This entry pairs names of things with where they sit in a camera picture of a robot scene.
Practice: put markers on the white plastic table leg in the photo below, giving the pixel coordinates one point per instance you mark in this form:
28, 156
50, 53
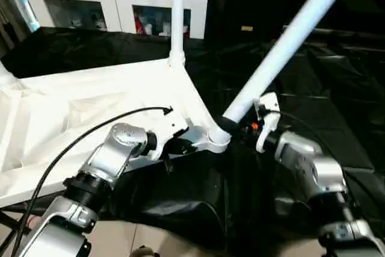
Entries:
4, 76
285, 43
177, 13

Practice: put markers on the white plastic table top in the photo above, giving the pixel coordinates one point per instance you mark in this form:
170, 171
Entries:
75, 94

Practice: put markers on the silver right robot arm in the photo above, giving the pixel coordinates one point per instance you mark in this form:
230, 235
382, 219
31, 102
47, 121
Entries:
316, 166

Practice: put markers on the black plastic mat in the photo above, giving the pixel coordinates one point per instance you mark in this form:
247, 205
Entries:
331, 88

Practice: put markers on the small tan label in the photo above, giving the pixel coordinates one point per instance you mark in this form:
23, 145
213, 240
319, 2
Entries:
247, 28

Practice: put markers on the white cup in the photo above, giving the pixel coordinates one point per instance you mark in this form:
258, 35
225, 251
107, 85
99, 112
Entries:
185, 31
148, 29

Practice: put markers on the dark grey robot foot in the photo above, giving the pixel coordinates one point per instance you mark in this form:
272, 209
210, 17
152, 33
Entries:
146, 252

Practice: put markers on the red packet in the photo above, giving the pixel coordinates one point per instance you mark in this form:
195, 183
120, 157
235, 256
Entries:
139, 22

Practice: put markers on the long black bar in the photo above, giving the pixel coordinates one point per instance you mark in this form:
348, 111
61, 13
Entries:
346, 32

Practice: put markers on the black metal floor stand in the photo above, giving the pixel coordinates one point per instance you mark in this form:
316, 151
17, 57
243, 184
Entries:
12, 224

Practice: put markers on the grey metal rack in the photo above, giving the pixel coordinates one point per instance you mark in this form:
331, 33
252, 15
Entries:
15, 7

